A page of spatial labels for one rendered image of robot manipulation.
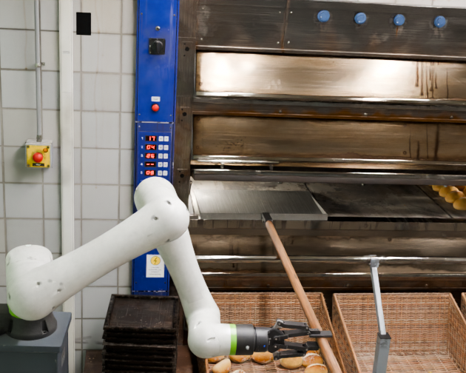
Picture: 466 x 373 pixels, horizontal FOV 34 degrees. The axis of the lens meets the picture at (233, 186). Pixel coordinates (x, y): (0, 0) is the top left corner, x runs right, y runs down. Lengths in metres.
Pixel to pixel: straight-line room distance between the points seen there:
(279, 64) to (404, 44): 0.52
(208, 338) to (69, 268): 0.48
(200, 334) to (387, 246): 1.40
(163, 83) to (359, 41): 0.81
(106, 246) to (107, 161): 1.13
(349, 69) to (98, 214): 1.19
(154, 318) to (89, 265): 1.06
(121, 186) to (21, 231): 0.45
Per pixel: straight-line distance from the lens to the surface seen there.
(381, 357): 2.93
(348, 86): 3.14
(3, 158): 3.16
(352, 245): 3.39
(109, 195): 3.16
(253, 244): 3.29
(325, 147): 3.18
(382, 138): 3.25
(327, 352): 2.28
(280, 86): 3.08
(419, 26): 3.22
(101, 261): 2.02
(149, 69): 3.00
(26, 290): 2.04
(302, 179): 3.05
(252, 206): 3.37
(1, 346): 2.26
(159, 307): 3.13
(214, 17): 3.03
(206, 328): 2.25
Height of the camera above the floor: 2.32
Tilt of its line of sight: 18 degrees down
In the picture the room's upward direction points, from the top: 4 degrees clockwise
